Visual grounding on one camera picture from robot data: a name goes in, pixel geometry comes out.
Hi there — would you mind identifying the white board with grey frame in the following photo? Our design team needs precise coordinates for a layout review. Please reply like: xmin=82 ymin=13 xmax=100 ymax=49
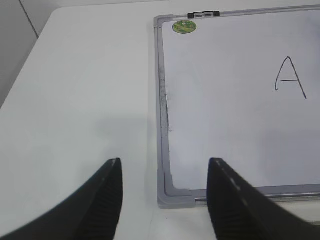
xmin=154 ymin=5 xmax=320 ymax=209

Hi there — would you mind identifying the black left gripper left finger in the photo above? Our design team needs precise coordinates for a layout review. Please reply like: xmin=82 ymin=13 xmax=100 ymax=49
xmin=2 ymin=158 xmax=123 ymax=240

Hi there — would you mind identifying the round green magnet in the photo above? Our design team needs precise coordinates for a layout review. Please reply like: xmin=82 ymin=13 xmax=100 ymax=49
xmin=172 ymin=20 xmax=197 ymax=34

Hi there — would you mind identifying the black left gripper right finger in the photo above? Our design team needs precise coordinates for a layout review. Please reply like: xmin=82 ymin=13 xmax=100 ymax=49
xmin=206 ymin=158 xmax=320 ymax=240

